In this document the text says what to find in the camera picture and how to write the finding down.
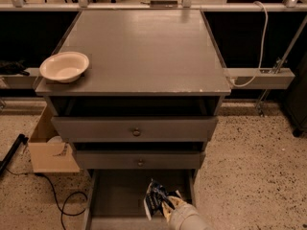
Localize grey drawer cabinet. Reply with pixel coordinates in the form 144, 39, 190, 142
34, 9, 232, 177

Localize cardboard box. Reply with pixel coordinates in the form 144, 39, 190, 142
28, 107, 80, 173

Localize bottom grey drawer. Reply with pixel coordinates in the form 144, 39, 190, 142
82, 170, 195, 230

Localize black cloth on rail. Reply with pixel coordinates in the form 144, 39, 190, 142
0, 60, 30, 76

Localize middle grey drawer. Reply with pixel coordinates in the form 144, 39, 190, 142
74, 142, 205, 170

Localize blue chip bag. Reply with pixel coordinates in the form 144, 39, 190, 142
143, 179, 170, 220

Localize black floor cable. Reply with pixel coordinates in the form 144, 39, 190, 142
4, 166, 88, 230

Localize white hanging cable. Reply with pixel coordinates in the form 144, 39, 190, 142
229, 0, 270, 88

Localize black bar on floor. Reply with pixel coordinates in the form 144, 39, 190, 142
0, 133, 28, 176

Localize top grey drawer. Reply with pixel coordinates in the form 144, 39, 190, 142
52, 117, 217, 143

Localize grey drawer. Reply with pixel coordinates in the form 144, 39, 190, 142
74, 142, 205, 170
82, 170, 195, 230
52, 117, 217, 143

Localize white bowl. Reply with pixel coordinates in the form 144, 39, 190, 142
39, 52, 89, 83

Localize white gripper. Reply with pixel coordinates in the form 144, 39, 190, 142
162, 191, 214, 230

